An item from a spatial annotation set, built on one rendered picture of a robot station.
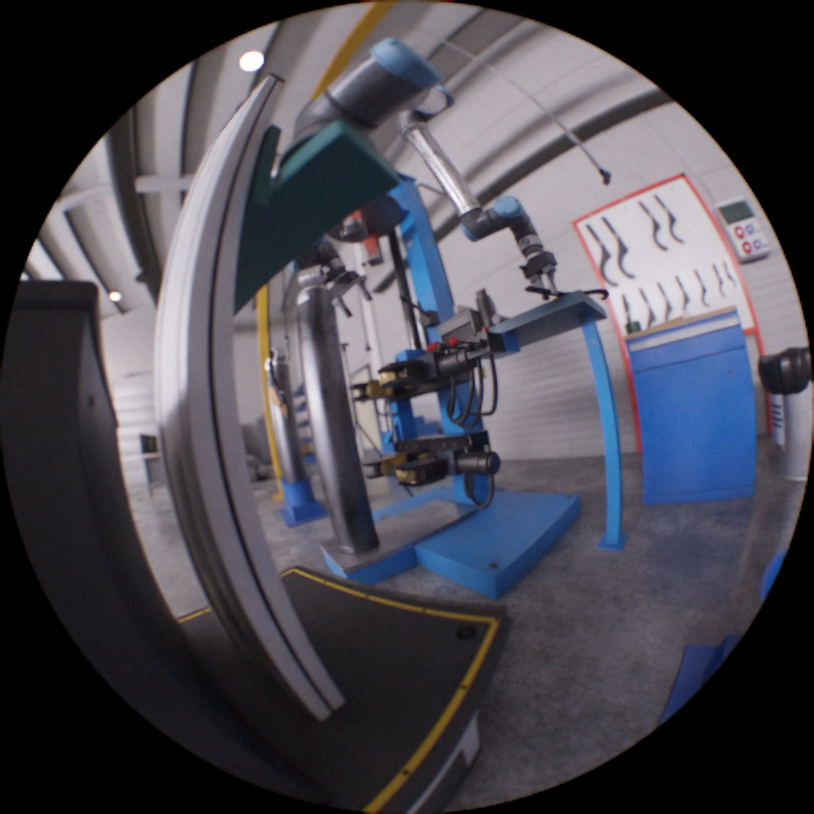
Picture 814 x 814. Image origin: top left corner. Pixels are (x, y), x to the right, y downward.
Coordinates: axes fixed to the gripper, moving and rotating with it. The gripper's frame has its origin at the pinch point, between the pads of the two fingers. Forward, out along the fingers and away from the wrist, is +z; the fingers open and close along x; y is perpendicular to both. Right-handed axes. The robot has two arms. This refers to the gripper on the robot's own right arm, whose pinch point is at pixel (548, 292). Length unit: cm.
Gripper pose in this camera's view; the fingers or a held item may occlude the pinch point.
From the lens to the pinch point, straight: 99.6
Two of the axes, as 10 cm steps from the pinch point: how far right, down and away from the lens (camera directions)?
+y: -9.2, 1.6, -3.5
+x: 3.3, -1.1, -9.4
